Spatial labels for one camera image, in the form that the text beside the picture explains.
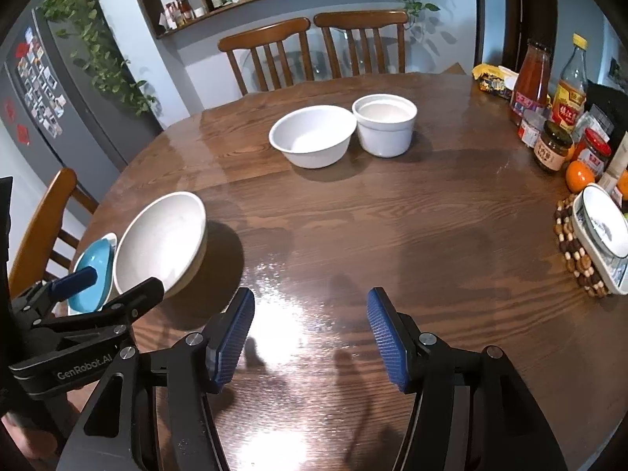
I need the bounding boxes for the large patterned square plate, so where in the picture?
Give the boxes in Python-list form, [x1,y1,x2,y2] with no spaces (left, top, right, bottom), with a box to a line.
[67,233,118,316]

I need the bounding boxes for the large white bowl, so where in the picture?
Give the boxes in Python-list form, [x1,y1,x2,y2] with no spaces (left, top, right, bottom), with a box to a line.
[113,192,208,299]

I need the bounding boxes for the white ramekin cup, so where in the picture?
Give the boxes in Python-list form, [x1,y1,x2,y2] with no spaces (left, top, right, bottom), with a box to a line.
[351,94,417,159]

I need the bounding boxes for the medium white bowl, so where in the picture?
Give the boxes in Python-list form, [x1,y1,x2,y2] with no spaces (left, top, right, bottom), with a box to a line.
[268,105,356,169]

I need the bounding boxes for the person's left hand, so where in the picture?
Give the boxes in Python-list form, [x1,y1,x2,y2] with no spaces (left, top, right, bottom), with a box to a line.
[2,414,57,462]

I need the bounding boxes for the wooden chair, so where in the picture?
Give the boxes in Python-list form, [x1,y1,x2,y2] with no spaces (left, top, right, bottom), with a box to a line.
[9,168,98,300]
[217,17,314,96]
[314,10,409,79]

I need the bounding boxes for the grey refrigerator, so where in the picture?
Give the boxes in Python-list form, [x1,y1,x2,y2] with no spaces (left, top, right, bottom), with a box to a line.
[1,7,162,202]

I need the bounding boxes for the wooden bead trivet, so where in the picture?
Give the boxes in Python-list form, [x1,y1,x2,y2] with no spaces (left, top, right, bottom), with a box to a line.
[553,194,611,299]

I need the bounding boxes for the stacked patterned dishes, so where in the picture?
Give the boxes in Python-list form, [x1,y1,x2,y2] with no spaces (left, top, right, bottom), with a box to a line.
[573,183,627,296]

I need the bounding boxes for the dark lid sauce jar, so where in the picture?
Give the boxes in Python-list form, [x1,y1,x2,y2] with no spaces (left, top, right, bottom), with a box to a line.
[533,120,573,173]

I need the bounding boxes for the orange fruit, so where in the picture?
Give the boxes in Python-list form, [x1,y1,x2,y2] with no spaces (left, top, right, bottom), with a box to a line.
[616,170,628,200]
[565,161,595,194]

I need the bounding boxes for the small red label jar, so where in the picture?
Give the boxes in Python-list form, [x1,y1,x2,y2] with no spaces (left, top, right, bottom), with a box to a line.
[517,110,546,148]

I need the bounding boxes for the red lid chili jar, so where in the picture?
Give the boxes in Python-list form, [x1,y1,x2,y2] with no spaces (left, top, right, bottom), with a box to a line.
[573,128,612,179]

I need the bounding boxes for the yellow snack packet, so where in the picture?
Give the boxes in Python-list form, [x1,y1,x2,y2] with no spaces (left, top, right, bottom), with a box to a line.
[471,63,518,100]

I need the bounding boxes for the hanging green vine plant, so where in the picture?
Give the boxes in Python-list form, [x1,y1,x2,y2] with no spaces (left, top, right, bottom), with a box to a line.
[40,0,157,115]

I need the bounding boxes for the red sauce bottle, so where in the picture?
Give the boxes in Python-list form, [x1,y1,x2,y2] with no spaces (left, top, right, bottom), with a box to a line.
[510,39,550,126]

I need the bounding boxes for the yellow cap vinegar bottle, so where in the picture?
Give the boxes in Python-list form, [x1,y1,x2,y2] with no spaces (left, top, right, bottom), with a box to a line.
[551,33,588,133]

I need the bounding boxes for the back left wooden chair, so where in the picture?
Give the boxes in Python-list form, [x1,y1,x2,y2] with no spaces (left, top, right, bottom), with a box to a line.
[217,17,314,96]

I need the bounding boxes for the back right wooden chair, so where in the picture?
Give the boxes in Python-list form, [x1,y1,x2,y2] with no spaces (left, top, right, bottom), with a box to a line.
[314,10,409,79]

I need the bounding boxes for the dark wooden door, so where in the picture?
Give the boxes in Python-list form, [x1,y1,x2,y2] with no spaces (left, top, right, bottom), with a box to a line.
[474,0,558,70]

